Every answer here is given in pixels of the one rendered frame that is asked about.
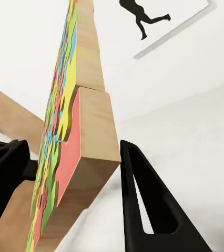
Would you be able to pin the sliding door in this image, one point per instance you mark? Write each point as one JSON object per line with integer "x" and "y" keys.
{"x": 15, "y": 221}
{"x": 17, "y": 122}

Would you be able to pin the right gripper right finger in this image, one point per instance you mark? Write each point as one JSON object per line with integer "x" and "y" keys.
{"x": 173, "y": 230}

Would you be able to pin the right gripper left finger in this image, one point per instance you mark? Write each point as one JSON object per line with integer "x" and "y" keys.
{"x": 14, "y": 158}

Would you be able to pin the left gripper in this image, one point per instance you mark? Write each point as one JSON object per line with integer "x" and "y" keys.
{"x": 30, "y": 171}

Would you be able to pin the jigsaw puzzle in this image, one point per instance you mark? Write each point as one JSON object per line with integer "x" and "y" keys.
{"x": 79, "y": 151}

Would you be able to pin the painting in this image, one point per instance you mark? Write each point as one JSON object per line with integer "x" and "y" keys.
{"x": 134, "y": 25}

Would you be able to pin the desk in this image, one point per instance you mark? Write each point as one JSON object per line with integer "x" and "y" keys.
{"x": 184, "y": 142}

